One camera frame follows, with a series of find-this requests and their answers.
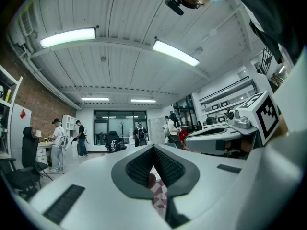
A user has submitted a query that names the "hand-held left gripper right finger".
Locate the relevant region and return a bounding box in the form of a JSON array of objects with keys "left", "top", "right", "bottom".
[{"left": 153, "top": 144, "right": 252, "bottom": 229}]

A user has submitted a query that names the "white arched cabinet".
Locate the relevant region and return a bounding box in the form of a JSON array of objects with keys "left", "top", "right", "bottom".
[{"left": 61, "top": 115, "right": 79, "bottom": 159}]

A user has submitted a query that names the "white air conditioner unit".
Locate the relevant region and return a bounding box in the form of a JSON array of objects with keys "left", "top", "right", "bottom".
[{"left": 18, "top": 5, "right": 35, "bottom": 37}]

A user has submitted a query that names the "pink white checkered tablecloth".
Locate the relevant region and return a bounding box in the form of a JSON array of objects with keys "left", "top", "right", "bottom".
[{"left": 148, "top": 166, "right": 168, "bottom": 217}]

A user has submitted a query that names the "black gaming chair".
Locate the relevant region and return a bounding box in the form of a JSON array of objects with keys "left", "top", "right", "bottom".
[{"left": 105, "top": 130, "right": 127, "bottom": 153}]

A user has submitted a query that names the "black head-mounted camera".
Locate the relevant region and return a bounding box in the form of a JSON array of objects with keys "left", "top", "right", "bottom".
[{"left": 164, "top": 0, "right": 185, "bottom": 16}]

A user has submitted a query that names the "white round backpack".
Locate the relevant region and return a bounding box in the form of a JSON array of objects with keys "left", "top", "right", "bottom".
[
  {"left": 61, "top": 135, "right": 74, "bottom": 152},
  {"left": 135, "top": 126, "right": 148, "bottom": 146}
]

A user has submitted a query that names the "white locker cabinet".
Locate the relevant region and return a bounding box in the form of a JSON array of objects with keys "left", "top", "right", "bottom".
[{"left": 148, "top": 118, "right": 165, "bottom": 144}]

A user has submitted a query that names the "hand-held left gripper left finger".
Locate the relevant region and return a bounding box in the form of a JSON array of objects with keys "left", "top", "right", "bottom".
[{"left": 28, "top": 144, "right": 173, "bottom": 230}]

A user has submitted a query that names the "large dark-framed window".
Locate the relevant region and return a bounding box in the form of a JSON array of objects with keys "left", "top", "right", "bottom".
[{"left": 93, "top": 109, "right": 148, "bottom": 146}]

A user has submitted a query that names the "white desk with drawers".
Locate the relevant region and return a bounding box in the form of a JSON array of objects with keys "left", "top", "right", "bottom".
[{"left": 35, "top": 141, "right": 55, "bottom": 167}]

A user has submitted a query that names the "white shelving rack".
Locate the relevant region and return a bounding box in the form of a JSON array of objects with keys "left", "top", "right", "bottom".
[{"left": 198, "top": 77, "right": 259, "bottom": 129}]

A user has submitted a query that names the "white shelf unit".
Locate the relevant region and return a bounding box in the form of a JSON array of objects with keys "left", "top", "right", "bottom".
[{"left": 0, "top": 65, "right": 24, "bottom": 159}]

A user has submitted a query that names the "person's black clothing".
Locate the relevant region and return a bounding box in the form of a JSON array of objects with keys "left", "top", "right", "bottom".
[{"left": 230, "top": 0, "right": 302, "bottom": 64}]

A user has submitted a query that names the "person's right forearm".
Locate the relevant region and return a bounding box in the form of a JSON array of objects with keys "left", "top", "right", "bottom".
[{"left": 277, "top": 115, "right": 291, "bottom": 141}]

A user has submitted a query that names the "black coat rack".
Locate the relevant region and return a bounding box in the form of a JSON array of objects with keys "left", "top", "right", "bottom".
[{"left": 118, "top": 121, "right": 130, "bottom": 145}]

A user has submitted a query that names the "white panel with red diamond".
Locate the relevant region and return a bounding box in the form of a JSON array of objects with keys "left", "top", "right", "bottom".
[{"left": 11, "top": 103, "right": 33, "bottom": 152}]

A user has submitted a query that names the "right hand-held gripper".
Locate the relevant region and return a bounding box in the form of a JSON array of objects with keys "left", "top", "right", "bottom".
[{"left": 184, "top": 90, "right": 281, "bottom": 156}]

